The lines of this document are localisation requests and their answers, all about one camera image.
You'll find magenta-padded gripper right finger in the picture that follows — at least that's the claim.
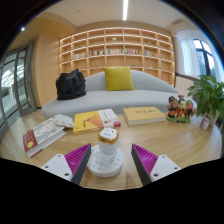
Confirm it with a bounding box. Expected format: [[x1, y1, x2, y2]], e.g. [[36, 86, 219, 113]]
[[130, 143, 182, 187]]

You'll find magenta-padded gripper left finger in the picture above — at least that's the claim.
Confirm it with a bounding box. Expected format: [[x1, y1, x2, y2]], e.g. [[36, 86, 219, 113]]
[[40, 143, 92, 186]]

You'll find white charger block gold band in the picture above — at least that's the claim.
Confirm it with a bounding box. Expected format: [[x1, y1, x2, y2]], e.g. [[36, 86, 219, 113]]
[[97, 127, 120, 155]]

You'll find red and grey book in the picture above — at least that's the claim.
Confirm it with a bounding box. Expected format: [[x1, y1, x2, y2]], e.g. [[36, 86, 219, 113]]
[[22, 117, 68, 159]]

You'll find white patterned pouch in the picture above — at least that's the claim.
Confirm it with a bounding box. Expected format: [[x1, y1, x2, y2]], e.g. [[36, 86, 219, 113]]
[[52, 113, 75, 130]]

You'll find yellow and orange book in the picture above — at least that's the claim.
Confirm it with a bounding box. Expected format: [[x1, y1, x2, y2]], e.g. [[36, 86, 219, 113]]
[[72, 110, 105, 135]]

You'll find large yellow book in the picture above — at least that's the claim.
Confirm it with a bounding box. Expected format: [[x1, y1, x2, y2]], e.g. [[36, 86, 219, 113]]
[[122, 106, 167, 127]]

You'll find colourful three-figure figurine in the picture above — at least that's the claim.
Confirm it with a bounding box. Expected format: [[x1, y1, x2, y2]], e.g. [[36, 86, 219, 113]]
[[165, 94, 195, 125]]

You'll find white and red book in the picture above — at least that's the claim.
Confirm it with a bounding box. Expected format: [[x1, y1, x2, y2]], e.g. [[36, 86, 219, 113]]
[[97, 108, 122, 129]]

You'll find small white and pink box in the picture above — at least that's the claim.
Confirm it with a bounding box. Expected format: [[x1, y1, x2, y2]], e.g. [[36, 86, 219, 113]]
[[199, 115, 211, 131]]

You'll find light grey sofa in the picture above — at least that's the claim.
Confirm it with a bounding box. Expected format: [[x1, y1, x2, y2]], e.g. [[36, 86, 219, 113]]
[[41, 69, 198, 120]]

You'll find black bag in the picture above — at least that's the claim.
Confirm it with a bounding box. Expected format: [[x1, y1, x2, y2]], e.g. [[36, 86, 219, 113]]
[[55, 68, 87, 101]]

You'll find beige slatted low cabinet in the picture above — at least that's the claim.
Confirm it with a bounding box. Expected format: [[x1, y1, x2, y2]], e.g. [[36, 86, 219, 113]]
[[174, 73, 201, 98]]

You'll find green potted plant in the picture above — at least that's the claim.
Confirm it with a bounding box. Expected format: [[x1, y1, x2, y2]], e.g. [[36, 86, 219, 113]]
[[186, 74, 224, 128]]

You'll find yellow cushion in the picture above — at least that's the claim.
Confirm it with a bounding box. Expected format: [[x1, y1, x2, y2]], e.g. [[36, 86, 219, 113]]
[[103, 66, 136, 92]]

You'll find grey-framed glass door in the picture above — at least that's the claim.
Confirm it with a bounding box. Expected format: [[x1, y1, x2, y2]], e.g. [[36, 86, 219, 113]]
[[0, 40, 38, 138]]

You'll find white sheer curtain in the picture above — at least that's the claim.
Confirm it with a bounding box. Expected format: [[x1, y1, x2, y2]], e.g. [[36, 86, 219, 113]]
[[178, 35, 202, 78]]

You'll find dark-framed window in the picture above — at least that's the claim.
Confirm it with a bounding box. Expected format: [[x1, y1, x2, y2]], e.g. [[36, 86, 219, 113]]
[[193, 38, 221, 78]]

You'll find long ceiling light strip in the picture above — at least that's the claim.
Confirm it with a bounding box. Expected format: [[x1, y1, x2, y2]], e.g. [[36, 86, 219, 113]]
[[122, 0, 130, 22]]

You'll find wooden wall shelf unit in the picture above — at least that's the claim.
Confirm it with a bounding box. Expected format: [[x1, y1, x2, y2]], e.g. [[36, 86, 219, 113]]
[[58, 26, 176, 86]]

